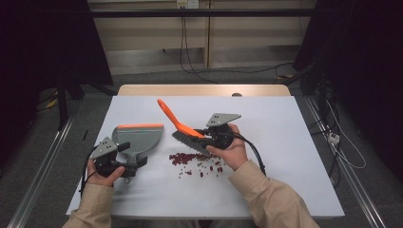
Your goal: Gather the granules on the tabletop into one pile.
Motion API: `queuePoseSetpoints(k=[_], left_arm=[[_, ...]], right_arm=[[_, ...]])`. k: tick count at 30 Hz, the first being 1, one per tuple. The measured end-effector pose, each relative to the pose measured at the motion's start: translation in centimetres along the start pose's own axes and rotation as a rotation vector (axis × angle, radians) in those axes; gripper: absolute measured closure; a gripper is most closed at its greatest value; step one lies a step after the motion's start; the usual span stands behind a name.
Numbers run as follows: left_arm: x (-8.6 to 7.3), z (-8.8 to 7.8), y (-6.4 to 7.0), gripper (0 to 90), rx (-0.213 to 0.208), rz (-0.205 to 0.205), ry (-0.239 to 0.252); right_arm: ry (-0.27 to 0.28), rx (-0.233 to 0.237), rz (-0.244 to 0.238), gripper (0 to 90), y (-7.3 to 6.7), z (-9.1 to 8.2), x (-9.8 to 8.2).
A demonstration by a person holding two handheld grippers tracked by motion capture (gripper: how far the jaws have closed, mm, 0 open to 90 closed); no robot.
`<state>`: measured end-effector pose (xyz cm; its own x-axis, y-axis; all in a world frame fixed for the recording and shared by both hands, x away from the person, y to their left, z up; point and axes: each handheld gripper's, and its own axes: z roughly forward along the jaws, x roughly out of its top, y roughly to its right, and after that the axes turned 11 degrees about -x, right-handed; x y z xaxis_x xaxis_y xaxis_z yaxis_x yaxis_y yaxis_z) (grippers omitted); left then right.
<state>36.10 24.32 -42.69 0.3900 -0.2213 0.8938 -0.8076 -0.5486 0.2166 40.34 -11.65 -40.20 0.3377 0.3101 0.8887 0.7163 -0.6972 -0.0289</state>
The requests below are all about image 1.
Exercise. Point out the white wall socket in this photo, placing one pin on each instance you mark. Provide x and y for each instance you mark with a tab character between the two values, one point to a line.
187	3

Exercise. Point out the grey dustpan with orange edge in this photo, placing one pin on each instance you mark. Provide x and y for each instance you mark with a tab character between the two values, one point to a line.
142	139

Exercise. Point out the wooden table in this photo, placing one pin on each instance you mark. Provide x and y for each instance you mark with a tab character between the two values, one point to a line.
190	90

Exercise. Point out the dark round table grommet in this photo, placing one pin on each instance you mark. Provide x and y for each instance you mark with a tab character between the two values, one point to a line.
236	94

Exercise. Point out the black horizontal bar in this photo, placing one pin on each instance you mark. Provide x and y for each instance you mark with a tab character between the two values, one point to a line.
202	13

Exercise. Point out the metal floor rail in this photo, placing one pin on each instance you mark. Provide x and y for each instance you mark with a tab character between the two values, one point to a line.
41	171
351	183

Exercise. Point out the white board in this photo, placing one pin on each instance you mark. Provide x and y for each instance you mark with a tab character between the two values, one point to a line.
278	142

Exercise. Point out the orange brush with grey bristles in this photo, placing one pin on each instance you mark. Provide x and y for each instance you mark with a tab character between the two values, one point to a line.
172	117

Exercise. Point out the black metal stand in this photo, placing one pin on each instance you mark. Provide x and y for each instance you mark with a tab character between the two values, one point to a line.
323	95
62	101

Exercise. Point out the person's left hand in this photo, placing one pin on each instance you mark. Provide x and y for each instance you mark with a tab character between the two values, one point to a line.
103	181

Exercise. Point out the white power plug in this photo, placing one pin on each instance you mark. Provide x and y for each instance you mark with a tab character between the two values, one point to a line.
333	138

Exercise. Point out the red kidney beans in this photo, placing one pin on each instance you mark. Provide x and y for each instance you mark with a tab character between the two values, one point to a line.
180	158

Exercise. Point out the black curtain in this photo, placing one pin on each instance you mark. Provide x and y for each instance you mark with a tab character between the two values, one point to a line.
364	63
38	47

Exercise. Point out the person's right hand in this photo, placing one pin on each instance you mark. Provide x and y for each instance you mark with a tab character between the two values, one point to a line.
236	156

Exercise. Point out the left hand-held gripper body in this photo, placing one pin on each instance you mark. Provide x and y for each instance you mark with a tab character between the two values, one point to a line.
104	148

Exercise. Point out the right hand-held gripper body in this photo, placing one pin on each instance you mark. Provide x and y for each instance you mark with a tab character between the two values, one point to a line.
221	119

